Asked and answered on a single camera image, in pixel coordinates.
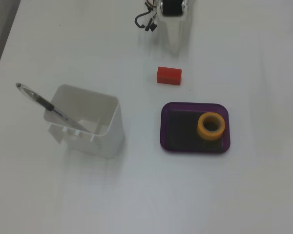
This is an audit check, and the yellow tape roll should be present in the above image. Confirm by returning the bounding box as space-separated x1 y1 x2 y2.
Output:
197 112 227 141

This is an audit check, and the black clear pen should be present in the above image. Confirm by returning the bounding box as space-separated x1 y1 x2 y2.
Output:
15 82 92 134

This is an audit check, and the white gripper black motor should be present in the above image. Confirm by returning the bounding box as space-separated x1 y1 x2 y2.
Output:
158 0 192 55

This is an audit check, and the purple metal tray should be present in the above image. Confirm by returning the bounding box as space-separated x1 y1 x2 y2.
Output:
159 101 231 155

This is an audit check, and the red cube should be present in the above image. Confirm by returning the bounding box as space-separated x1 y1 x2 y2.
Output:
157 66 182 86

